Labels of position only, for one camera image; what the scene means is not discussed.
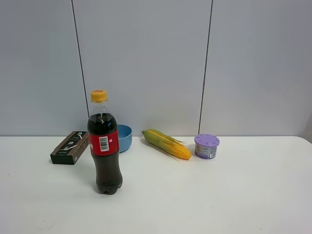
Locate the blue bowl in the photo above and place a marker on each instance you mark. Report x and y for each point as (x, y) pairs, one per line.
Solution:
(124, 137)

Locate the cola bottle yellow cap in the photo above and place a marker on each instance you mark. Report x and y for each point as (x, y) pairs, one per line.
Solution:
(104, 144)

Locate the toy corn cob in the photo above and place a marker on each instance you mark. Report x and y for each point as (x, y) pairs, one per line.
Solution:
(170, 145)

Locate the purple lid air freshener can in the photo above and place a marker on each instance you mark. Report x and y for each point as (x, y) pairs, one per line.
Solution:
(206, 146)

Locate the brown black coffee capsule box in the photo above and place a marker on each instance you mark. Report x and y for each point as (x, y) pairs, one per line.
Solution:
(70, 149)

